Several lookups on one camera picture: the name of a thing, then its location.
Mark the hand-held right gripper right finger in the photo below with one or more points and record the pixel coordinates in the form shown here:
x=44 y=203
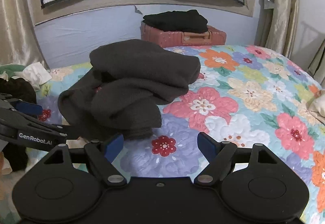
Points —
x=205 y=144

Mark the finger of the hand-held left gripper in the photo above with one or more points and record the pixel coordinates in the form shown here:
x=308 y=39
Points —
x=28 y=108
x=45 y=124

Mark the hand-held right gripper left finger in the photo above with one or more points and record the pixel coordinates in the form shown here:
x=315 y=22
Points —
x=114 y=144

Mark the dark grey towel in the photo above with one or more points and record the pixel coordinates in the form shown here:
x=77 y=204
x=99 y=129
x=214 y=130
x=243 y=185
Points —
x=132 y=82

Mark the black folded clothes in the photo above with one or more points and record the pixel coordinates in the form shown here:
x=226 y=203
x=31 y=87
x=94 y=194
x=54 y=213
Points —
x=175 y=21

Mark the black cloth pile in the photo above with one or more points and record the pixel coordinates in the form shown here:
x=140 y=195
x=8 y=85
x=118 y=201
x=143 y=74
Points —
x=17 y=89

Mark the white crumpled cloth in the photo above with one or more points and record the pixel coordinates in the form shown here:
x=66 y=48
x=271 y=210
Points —
x=36 y=73

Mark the green cloth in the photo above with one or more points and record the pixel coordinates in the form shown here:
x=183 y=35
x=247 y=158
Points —
x=10 y=69

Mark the floral quilted bedspread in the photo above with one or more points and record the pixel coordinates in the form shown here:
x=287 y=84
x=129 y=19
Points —
x=254 y=112

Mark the beige satin curtain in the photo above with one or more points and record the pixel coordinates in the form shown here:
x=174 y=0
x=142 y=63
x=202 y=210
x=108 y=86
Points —
x=15 y=23
x=281 y=11

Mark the pink ribbed suitcase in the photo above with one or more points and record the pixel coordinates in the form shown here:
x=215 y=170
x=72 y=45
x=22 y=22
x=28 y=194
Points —
x=215 y=36

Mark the cream cloth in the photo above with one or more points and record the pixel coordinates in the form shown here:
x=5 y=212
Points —
x=318 y=109

